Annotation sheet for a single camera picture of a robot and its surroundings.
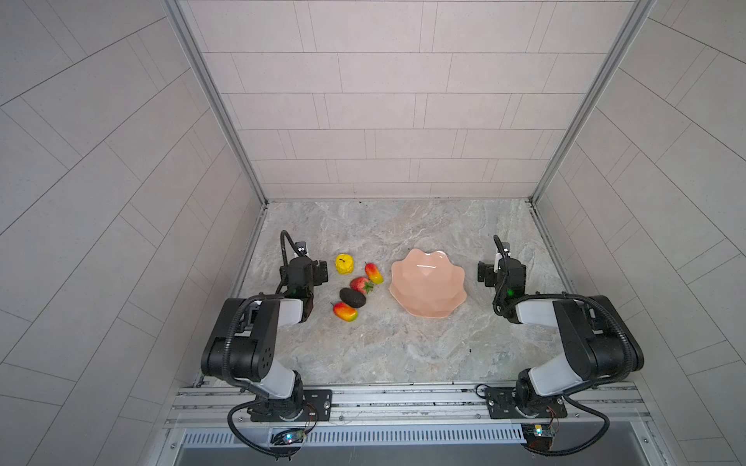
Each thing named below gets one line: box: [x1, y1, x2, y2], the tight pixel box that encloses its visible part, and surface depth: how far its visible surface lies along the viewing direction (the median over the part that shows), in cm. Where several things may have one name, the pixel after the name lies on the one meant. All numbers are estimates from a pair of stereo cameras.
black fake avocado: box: [339, 287, 367, 309], surface depth 88 cm
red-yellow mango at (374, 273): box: [365, 262, 385, 285], surface depth 94 cm
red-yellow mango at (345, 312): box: [333, 300, 359, 323], surface depth 86 cm
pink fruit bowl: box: [389, 248, 468, 319], surface depth 95 cm
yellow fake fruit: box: [335, 253, 355, 275], surface depth 93 cm
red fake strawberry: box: [349, 276, 374, 295], surface depth 91 cm
